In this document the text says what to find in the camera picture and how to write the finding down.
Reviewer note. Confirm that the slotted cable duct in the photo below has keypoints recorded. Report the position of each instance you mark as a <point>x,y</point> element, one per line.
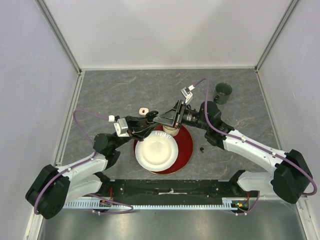
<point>92,203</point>

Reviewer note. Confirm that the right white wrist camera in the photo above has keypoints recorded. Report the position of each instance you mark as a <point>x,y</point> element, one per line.
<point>187,93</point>

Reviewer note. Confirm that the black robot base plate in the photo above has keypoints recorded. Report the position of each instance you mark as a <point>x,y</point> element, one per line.
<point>171,191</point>

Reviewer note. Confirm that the red round tray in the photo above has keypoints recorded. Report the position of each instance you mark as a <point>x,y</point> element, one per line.
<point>185,150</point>

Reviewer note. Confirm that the aluminium frame post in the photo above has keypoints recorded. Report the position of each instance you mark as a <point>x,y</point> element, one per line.
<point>58,34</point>
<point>277,33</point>

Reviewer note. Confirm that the dark green mug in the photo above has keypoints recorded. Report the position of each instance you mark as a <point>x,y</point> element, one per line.
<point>222,93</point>

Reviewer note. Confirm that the right aluminium frame post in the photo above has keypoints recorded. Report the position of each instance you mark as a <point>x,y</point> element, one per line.
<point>277,33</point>

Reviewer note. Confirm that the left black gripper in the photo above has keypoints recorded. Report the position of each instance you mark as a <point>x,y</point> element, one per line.
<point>135,129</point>

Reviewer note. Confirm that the pink earbud charging case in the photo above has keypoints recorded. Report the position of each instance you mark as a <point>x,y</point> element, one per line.
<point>143,111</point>

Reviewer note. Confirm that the white ceramic plate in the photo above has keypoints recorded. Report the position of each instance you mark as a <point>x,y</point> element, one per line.
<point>157,152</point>

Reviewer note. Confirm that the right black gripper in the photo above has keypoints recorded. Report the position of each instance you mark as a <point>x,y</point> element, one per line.
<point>173,117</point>

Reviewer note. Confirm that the black earbud charging case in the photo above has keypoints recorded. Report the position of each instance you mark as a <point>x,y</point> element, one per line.
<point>150,116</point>

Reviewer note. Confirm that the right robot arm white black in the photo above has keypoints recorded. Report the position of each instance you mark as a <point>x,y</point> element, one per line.
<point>286,174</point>

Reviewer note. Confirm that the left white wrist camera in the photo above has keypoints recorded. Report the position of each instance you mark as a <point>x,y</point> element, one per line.
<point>120,125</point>

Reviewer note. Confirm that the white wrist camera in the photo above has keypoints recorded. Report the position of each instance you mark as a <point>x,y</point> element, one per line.
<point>187,93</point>
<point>120,125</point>

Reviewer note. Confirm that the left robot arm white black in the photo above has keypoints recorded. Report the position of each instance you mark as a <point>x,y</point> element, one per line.
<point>56,186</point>

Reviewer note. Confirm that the left aluminium frame post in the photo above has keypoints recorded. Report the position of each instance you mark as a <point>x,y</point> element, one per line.
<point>58,34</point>

